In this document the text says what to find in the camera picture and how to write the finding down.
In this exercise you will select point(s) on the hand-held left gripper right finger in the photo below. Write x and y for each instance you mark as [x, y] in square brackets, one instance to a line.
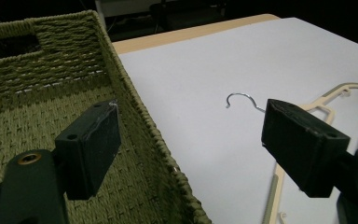
[304, 146]

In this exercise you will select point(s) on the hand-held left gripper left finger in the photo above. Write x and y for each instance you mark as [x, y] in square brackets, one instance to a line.
[74, 155]

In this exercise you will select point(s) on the beige plastic clothes hanger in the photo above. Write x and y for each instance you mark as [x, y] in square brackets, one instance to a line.
[326, 107]

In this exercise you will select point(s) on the green woven basket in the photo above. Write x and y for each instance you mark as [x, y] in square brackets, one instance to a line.
[43, 93]

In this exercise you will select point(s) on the white table mat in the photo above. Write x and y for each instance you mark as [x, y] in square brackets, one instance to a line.
[205, 93]

